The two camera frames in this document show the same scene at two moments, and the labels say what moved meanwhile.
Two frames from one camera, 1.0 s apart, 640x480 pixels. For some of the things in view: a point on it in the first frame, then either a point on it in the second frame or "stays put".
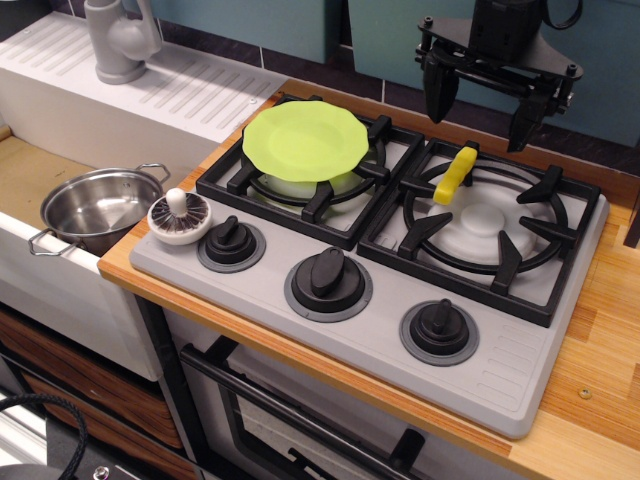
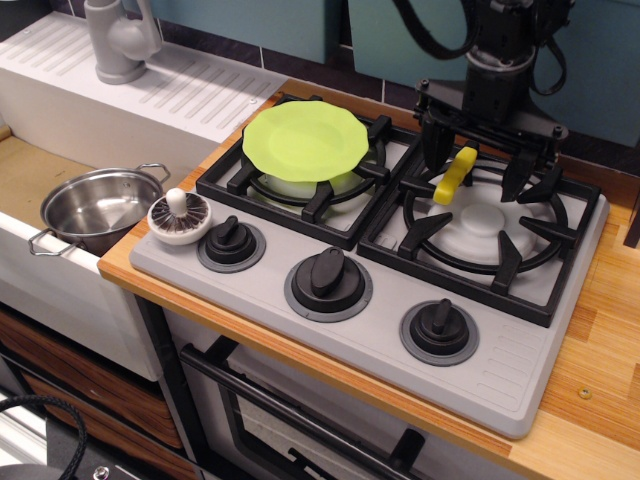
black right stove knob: [439, 333] stays put
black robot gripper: [501, 44] to [494, 107]
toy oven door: [243, 416] stays put
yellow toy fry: [459, 168] stays put
